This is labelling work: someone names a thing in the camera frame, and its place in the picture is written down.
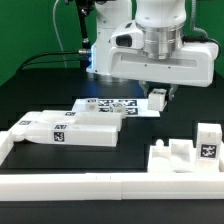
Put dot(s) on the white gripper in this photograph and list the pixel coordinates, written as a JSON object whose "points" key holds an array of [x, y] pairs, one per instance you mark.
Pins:
{"points": [[192, 65]]}

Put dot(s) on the white chair seat piece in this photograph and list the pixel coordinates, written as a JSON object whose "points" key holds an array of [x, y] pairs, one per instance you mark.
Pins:
{"points": [[180, 156]]}

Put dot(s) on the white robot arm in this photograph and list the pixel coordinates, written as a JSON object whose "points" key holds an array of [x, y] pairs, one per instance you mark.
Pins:
{"points": [[148, 45]]}

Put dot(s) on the white flat back plate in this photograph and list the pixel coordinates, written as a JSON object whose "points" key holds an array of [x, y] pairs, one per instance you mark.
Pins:
{"points": [[134, 107]]}

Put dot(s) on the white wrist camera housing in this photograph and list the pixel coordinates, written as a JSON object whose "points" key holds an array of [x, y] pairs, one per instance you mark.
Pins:
{"points": [[128, 35]]}

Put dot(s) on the white front fence rail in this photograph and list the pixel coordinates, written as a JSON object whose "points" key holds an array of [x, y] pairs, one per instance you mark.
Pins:
{"points": [[110, 186]]}

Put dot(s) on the white fence rail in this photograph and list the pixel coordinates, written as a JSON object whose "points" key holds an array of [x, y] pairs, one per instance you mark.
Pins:
{"points": [[6, 144], [110, 186]]}

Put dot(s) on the white left fence rail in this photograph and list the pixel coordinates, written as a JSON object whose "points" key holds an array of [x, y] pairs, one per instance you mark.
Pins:
{"points": [[6, 144]]}

